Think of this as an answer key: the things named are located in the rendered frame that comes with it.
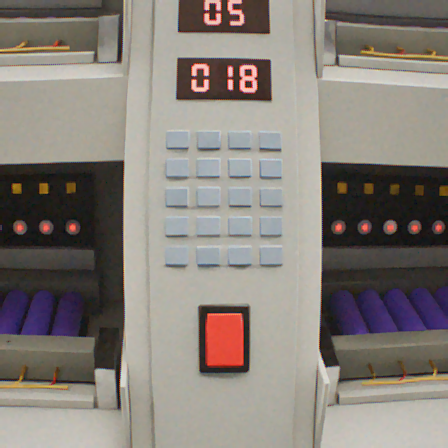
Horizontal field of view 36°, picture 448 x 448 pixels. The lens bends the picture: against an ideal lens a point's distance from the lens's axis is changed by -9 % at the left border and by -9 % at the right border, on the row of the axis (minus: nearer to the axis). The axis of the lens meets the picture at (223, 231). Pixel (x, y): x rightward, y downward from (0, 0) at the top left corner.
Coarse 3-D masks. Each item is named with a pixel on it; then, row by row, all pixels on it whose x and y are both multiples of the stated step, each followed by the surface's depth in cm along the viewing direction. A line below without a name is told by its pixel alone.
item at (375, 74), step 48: (336, 0) 52; (384, 0) 53; (432, 0) 53; (336, 48) 43; (384, 48) 43; (432, 48) 43; (336, 96) 36; (384, 96) 36; (432, 96) 36; (336, 144) 37; (384, 144) 37; (432, 144) 37
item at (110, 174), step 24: (120, 0) 55; (0, 168) 54; (24, 168) 54; (48, 168) 54; (72, 168) 54; (96, 168) 55; (120, 168) 55; (336, 168) 56; (360, 168) 56; (384, 168) 56; (408, 168) 56; (432, 168) 57; (96, 192) 55; (120, 192) 55; (96, 216) 55; (120, 216) 55; (96, 240) 55; (120, 240) 55; (96, 264) 55; (120, 264) 55; (120, 288) 55
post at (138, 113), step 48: (144, 0) 35; (144, 48) 35; (144, 96) 35; (144, 144) 35; (144, 192) 35; (144, 240) 35; (144, 288) 35; (144, 336) 35; (144, 384) 35; (144, 432) 35
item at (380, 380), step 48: (336, 192) 51; (384, 192) 51; (432, 192) 52; (336, 240) 53; (384, 240) 53; (432, 240) 53; (336, 288) 51; (384, 288) 51; (432, 288) 52; (336, 336) 44; (384, 336) 43; (432, 336) 43; (336, 384) 40; (384, 384) 41; (432, 384) 42; (336, 432) 38; (384, 432) 38; (432, 432) 38
